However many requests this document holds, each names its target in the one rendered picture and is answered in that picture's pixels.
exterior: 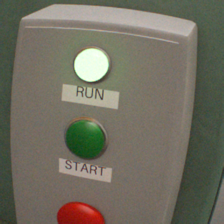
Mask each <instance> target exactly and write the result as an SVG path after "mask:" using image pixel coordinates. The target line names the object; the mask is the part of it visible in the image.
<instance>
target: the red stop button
mask: <svg viewBox="0 0 224 224"><path fill-rule="evenodd" d="M57 222H58V224H105V221H104V218H103V216H102V215H101V213H100V212H99V211H98V210H97V209H96V208H94V207H93V206H90V205H88V204H86V203H83V202H69V203H67V204H65V205H63V206H62V207H61V208H60V209H59V211H58V212H57Z"/></svg>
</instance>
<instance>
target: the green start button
mask: <svg viewBox="0 0 224 224"><path fill-rule="evenodd" d="M64 140H65V144H66V147H67V148H68V149H69V151H70V152H71V153H72V154H73V155H75V156H76V157H78V158H80V159H84V160H94V159H97V158H99V157H100V156H102V155H103V154H104V152H105V151H106V150H107V147H108V145H109V135H108V132H107V129H106V128H105V127H104V125H103V124H102V123H101V122H100V121H98V120H97V119H95V118H94V117H90V116H87V115H82V116H78V117H75V118H74V119H72V120H71V121H70V122H69V124H68V125H67V126H66V128H65V131H64Z"/></svg>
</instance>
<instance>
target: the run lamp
mask: <svg viewBox="0 0 224 224"><path fill-rule="evenodd" d="M111 67H112V62H111V58H110V56H109V54H108V53H107V51H106V50H105V49H102V48H101V47H98V46H95V45H91V46H88V47H85V48H83V49H81V50H79V51H78V52H77V53H76V55H75V58H74V60H73V70H74V71H75V73H76V75H77V76H78V78H79V79H81V80H83V81H85V82H89V83H97V82H100V81H102V80H103V79H105V78H106V77H107V76H108V75H109V73H110V71H111Z"/></svg>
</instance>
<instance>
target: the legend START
mask: <svg viewBox="0 0 224 224"><path fill-rule="evenodd" d="M59 172H61V173H66V174H70V175H73V176H79V177H85V178H89V179H95V180H100V181H107V182H111V172H112V168H109V167H103V166H96V165H92V164H86V163H79V162H74V161H73V160H66V159H60V158H59Z"/></svg>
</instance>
